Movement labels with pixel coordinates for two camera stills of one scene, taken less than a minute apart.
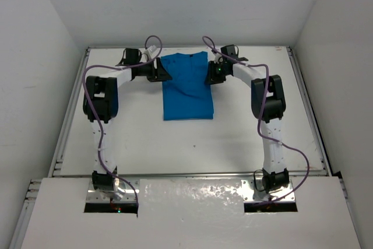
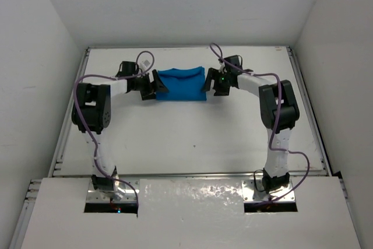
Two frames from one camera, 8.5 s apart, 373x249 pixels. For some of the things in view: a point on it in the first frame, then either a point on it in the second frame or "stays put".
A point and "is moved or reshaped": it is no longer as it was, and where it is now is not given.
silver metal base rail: [253, 190] stays put
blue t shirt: [186, 95] is moved or reshaped
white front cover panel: [193, 214] stays put
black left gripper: [157, 69] to [148, 86]
